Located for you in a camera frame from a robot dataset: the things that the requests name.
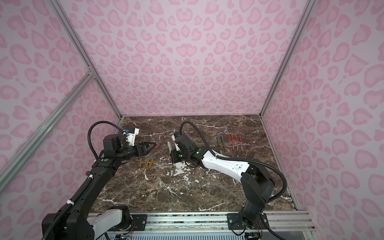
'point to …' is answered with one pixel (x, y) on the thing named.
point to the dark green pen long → (218, 141)
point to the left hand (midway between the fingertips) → (151, 142)
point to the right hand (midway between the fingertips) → (171, 154)
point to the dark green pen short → (223, 141)
